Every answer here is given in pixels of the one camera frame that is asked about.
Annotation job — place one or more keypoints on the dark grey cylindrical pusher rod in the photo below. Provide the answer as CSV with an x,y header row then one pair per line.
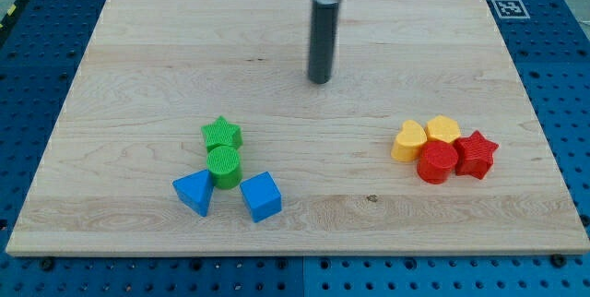
x,y
322,41

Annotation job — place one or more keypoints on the green star block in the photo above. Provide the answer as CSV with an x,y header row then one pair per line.
x,y
221,133

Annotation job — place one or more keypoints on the red star block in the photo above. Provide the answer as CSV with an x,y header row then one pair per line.
x,y
475,155

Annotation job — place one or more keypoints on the yellow heart block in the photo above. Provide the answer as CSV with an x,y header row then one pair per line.
x,y
408,142

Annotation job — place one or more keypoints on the yellow pentagon block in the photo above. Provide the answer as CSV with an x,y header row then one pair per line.
x,y
443,128

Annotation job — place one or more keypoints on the light wooden board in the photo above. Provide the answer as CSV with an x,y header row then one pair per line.
x,y
155,71

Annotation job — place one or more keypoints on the green cylinder block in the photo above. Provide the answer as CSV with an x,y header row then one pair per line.
x,y
224,164

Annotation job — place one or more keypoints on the red cylinder block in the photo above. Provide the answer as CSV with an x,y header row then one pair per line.
x,y
436,162

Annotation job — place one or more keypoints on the white fiducial marker tag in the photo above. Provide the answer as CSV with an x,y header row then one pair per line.
x,y
510,9

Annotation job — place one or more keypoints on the blue cube block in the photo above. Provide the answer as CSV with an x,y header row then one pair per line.
x,y
261,196

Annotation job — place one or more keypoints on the blue triangle block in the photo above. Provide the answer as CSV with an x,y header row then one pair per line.
x,y
195,191

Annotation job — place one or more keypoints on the yellow black hazard tape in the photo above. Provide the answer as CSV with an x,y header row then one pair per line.
x,y
12,14

